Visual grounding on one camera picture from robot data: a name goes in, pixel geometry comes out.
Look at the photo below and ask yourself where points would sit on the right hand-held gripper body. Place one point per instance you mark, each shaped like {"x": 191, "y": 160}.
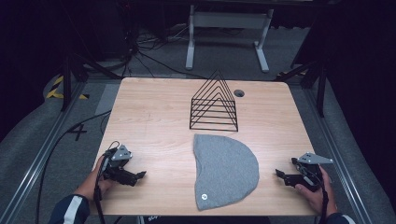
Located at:
{"x": 306, "y": 172}

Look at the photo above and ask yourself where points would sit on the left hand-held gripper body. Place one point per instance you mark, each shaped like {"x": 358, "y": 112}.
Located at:
{"x": 120, "y": 165}

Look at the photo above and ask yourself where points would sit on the grey knit beanie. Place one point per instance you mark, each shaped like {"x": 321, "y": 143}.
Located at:
{"x": 224, "y": 171}

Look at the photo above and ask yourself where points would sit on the person's right hand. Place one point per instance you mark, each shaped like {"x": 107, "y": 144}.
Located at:
{"x": 317, "y": 196}

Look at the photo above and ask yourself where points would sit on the person's left hand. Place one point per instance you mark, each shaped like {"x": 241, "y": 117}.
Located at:
{"x": 100, "y": 182}

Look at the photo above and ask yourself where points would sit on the black tripod stand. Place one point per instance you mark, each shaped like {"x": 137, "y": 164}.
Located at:
{"x": 311, "y": 81}
{"x": 76, "y": 74}

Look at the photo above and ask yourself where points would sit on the yellow black floor tape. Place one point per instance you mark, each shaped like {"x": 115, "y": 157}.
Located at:
{"x": 60, "y": 90}

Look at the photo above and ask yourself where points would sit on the aluminium floor rail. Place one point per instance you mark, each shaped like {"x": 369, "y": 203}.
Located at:
{"x": 337, "y": 155}
{"x": 37, "y": 161}

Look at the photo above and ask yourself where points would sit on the white metal table frame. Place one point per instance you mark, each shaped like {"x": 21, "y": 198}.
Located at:
{"x": 229, "y": 28}

